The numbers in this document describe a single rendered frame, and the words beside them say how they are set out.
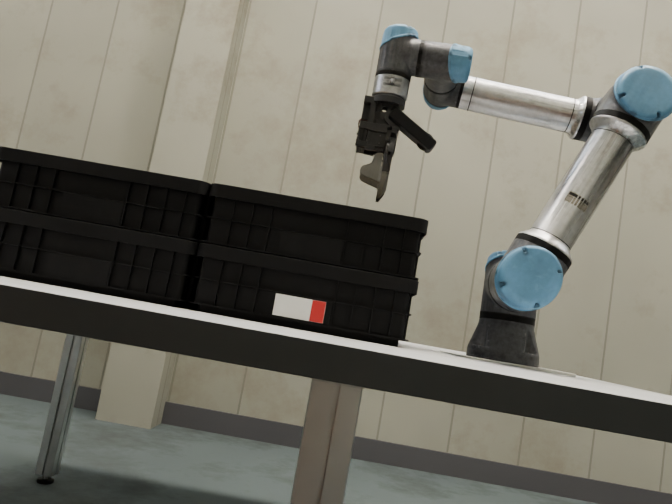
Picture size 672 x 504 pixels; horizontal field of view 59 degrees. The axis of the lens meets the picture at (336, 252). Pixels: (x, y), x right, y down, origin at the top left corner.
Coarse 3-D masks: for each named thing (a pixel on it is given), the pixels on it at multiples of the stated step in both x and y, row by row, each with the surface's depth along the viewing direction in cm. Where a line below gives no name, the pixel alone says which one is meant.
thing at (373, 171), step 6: (378, 156) 122; (372, 162) 122; (378, 162) 122; (360, 168) 122; (366, 168) 122; (372, 168) 122; (378, 168) 122; (366, 174) 121; (372, 174) 121; (378, 174) 121; (384, 174) 121; (378, 180) 121; (384, 180) 121; (384, 186) 121; (378, 192) 121; (384, 192) 122; (378, 198) 122
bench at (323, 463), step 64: (0, 320) 64; (64, 320) 64; (128, 320) 64; (192, 320) 64; (64, 384) 211; (320, 384) 69; (384, 384) 64; (448, 384) 64; (512, 384) 64; (576, 384) 74; (320, 448) 68
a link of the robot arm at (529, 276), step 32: (608, 96) 118; (640, 96) 112; (608, 128) 115; (640, 128) 113; (576, 160) 117; (608, 160) 114; (576, 192) 114; (544, 224) 114; (576, 224) 113; (512, 256) 111; (544, 256) 110; (512, 288) 111; (544, 288) 110
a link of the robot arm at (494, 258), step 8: (496, 256) 127; (488, 264) 130; (488, 272) 128; (488, 280) 124; (488, 288) 125; (488, 296) 127; (488, 304) 127; (496, 304) 125; (504, 312) 124; (512, 312) 124; (520, 312) 124; (528, 312) 124
